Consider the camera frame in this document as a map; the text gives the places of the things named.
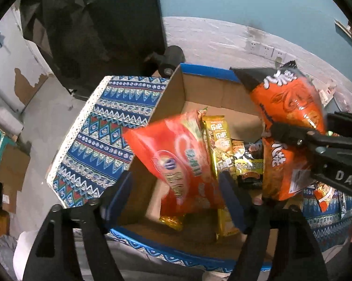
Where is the blue cardboard box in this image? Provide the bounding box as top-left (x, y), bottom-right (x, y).
top-left (111, 64), bottom-right (262, 273)

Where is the white wall socket strip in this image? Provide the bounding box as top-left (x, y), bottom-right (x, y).
top-left (245, 40), bottom-right (296, 65)

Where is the orange black snack bag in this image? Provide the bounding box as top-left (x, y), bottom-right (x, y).
top-left (232, 61), bottom-right (326, 201)

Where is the black yellow snack bag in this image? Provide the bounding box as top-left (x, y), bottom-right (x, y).
top-left (231, 139), bottom-right (264, 185)

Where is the black dark furniture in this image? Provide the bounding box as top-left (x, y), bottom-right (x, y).
top-left (20, 0), bottom-right (166, 100)

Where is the gold long snack package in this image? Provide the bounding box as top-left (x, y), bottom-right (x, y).
top-left (202, 115), bottom-right (239, 238)

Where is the orange green snack bag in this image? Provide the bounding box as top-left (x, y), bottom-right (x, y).
top-left (313, 182), bottom-right (335, 212)

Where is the green broad bean snack bag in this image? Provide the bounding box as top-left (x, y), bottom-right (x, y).
top-left (158, 208), bottom-right (185, 232)

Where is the red orange chip bag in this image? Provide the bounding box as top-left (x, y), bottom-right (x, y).
top-left (123, 110), bottom-right (224, 216)

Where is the blue patterned bed cloth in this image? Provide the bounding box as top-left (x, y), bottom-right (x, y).
top-left (47, 75), bottom-right (352, 255)

